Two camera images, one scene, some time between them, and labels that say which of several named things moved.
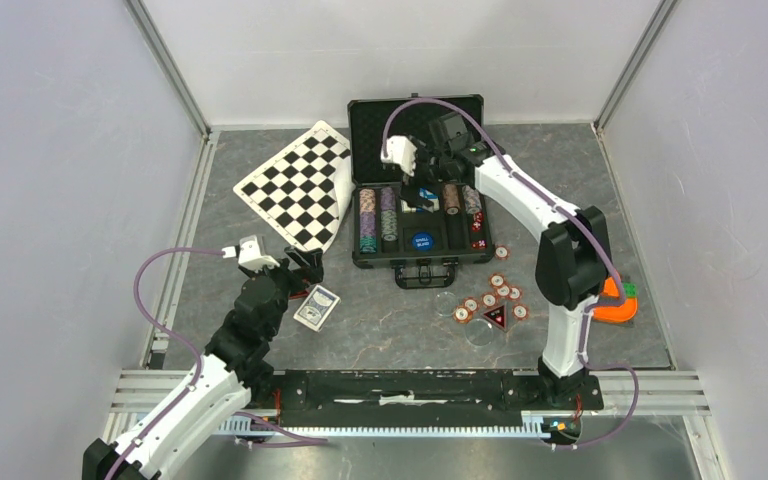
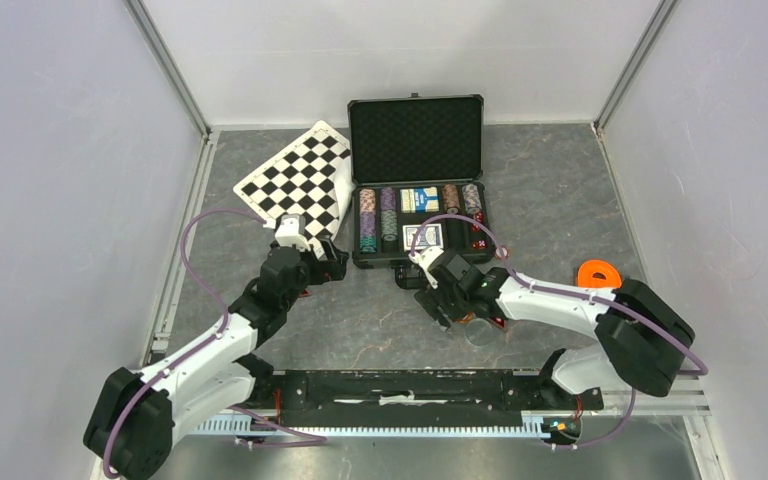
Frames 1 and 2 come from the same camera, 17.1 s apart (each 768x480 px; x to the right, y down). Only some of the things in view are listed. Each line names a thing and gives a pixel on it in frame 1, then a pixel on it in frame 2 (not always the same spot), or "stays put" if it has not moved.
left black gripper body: (297, 280) -> (320, 271)
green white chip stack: (389, 225) stays put
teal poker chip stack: (368, 244) stays put
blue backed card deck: (317, 308) -> (430, 235)
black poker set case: (423, 246) stays put
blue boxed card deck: (426, 196) stays put
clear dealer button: (479, 332) stays put
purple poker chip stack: (387, 199) stays put
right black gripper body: (430, 169) -> (451, 302)
